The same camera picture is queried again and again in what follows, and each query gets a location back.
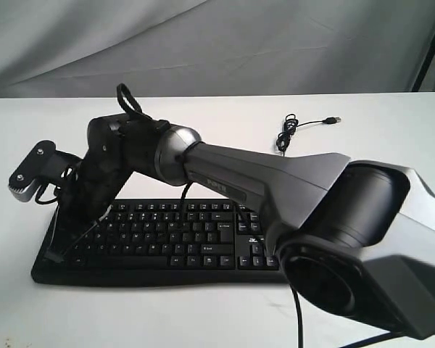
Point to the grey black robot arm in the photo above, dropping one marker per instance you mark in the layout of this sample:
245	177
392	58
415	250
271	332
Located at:
354	238

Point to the black acer keyboard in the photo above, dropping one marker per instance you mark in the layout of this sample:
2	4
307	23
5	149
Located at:
165	242

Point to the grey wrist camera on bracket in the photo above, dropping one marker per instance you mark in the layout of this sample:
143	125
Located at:
44	165

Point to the grey backdrop cloth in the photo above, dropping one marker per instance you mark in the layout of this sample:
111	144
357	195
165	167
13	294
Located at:
211	48

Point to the black stand pole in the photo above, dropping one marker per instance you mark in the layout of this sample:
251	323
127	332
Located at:
422	73

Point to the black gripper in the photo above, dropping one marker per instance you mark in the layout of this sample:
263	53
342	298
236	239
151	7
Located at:
85	198

